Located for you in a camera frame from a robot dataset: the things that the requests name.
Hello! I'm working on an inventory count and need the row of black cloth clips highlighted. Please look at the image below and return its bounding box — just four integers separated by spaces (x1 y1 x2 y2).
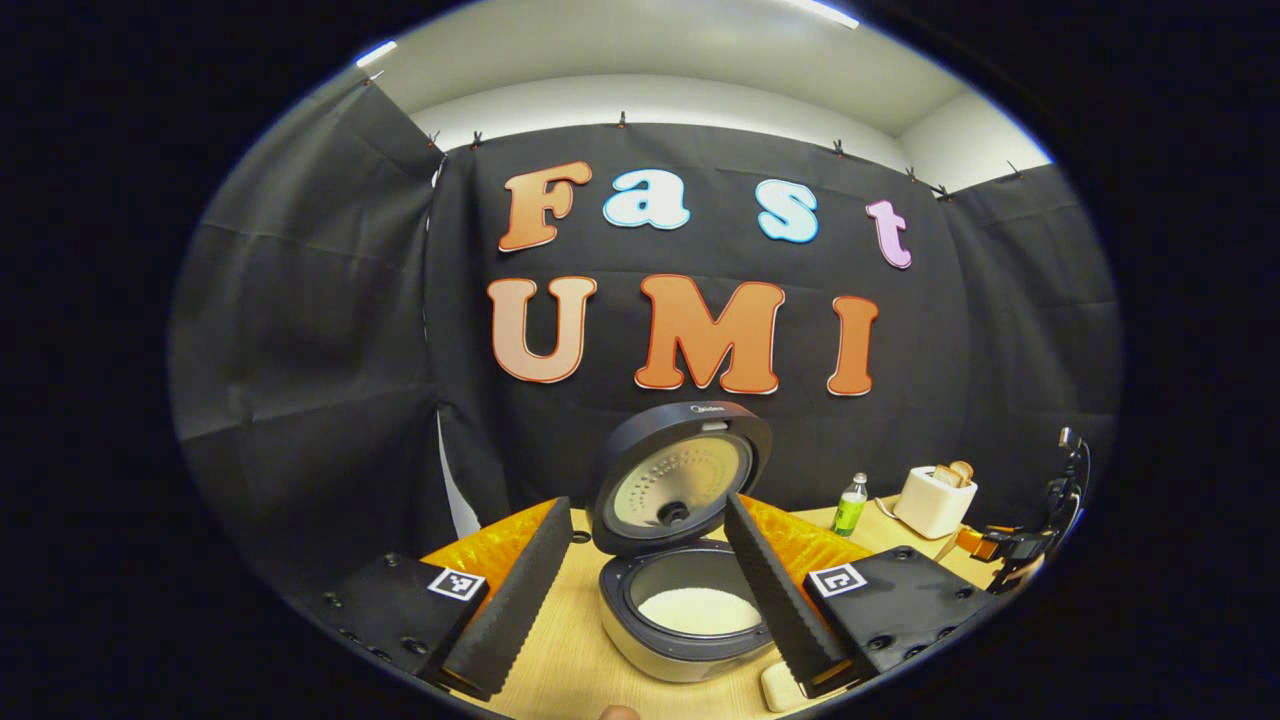
365 70 1026 201

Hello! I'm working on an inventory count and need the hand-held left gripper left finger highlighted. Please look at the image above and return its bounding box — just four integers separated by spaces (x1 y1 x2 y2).
288 496 576 703

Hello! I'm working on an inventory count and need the black backdrop cloth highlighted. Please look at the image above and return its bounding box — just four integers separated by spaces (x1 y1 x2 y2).
168 75 1126 601

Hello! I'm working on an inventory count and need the cream rice container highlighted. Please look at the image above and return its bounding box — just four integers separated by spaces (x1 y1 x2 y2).
760 658 807 713

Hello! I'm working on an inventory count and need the green label drink bottle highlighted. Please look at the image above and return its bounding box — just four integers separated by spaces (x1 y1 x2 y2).
832 473 869 538

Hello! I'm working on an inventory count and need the large ceiling light panel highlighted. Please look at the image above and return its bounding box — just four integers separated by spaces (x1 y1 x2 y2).
780 0 861 29

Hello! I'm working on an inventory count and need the black silver rice cooker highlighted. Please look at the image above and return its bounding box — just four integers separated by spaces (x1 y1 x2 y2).
588 400 791 685

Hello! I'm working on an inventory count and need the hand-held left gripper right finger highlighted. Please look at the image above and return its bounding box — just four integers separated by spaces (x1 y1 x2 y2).
722 492 998 701

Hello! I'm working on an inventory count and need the white rice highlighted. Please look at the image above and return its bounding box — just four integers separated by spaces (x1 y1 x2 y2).
638 587 764 637

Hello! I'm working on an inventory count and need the white toaster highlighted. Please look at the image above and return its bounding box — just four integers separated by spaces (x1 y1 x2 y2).
892 465 980 541

